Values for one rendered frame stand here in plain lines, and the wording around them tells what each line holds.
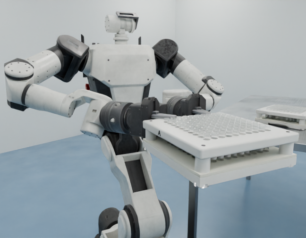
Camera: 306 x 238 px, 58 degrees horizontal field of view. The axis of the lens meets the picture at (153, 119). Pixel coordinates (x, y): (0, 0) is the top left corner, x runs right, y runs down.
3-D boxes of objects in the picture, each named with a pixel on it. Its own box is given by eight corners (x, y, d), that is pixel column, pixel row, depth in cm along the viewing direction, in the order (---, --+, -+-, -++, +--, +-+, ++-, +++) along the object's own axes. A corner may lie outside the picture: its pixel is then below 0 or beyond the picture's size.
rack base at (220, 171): (296, 165, 58) (297, 154, 57) (199, 188, 47) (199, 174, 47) (220, 135, 79) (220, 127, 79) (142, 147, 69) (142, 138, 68)
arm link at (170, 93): (172, 117, 93) (196, 113, 102) (172, 91, 91) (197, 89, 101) (158, 115, 98) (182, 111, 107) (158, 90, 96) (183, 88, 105)
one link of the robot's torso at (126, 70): (74, 113, 131) (69, 35, 123) (140, 107, 145) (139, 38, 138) (88, 127, 105) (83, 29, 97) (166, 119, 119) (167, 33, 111)
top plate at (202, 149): (299, 142, 57) (300, 132, 56) (200, 160, 46) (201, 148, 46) (221, 118, 78) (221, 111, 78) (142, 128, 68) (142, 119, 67)
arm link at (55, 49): (35, 68, 103) (57, 57, 114) (54, 83, 104) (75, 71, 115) (43, 44, 96) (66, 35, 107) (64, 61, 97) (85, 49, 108)
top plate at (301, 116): (273, 107, 165) (274, 104, 164) (319, 113, 148) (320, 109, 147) (255, 113, 148) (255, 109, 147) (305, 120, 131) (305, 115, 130)
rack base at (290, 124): (272, 115, 166) (273, 111, 165) (318, 122, 149) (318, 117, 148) (254, 122, 149) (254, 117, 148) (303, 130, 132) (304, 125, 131)
